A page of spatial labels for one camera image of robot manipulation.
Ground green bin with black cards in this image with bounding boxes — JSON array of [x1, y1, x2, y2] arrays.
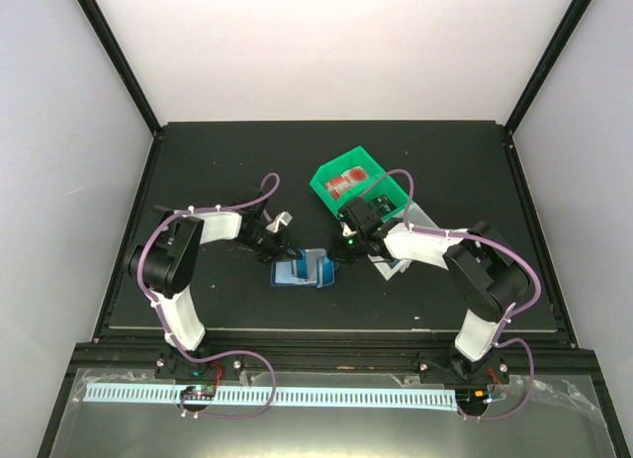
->
[[360, 176, 408, 222]]

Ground single blue card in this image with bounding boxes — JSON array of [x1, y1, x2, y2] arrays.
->
[[291, 249, 307, 282], [316, 257, 338, 288]]

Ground white bin with blue cards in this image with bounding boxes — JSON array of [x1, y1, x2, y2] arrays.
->
[[367, 203, 437, 281]]

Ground blue card holder wallet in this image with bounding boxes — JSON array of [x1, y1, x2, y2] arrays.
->
[[271, 248, 338, 289]]

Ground red white card stack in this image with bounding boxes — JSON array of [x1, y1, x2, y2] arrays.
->
[[323, 166, 368, 200]]

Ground green bin with red cards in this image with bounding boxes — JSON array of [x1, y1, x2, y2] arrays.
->
[[310, 146, 385, 218]]

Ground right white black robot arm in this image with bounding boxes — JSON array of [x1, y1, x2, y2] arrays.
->
[[328, 220, 542, 382]]

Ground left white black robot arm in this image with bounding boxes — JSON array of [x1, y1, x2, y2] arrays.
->
[[127, 201, 302, 378]]

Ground black vip card stack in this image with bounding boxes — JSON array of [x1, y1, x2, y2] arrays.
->
[[368, 195, 396, 217]]

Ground blue vip card stack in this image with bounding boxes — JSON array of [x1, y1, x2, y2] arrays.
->
[[385, 259, 401, 270]]

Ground left small circuit board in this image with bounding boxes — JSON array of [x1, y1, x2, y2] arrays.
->
[[180, 385, 216, 401]]

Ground small circuit board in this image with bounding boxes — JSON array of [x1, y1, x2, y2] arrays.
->
[[455, 386, 505, 405], [180, 385, 216, 401]]

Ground right small circuit board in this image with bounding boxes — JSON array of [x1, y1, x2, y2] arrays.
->
[[455, 386, 505, 405]]

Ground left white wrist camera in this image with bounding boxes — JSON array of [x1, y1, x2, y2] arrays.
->
[[266, 212, 293, 233]]

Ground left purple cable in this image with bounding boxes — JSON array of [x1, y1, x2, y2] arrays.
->
[[136, 172, 281, 421]]

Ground purple cable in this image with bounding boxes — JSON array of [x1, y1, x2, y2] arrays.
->
[[355, 168, 543, 422], [136, 172, 281, 421]]

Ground white slotted cable duct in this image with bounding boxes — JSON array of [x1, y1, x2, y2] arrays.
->
[[83, 383, 458, 412]]

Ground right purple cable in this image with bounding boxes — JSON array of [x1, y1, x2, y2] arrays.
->
[[355, 168, 543, 422]]

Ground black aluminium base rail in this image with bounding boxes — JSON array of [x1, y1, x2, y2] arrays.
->
[[66, 329, 603, 382]]

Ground left black frame post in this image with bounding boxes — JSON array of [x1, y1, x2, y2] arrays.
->
[[76, 0, 162, 136]]

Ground black frame post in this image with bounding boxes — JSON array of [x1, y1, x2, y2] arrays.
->
[[76, 0, 162, 136], [503, 0, 602, 133]]

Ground right black frame post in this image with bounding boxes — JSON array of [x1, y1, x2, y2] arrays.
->
[[503, 0, 602, 133]]

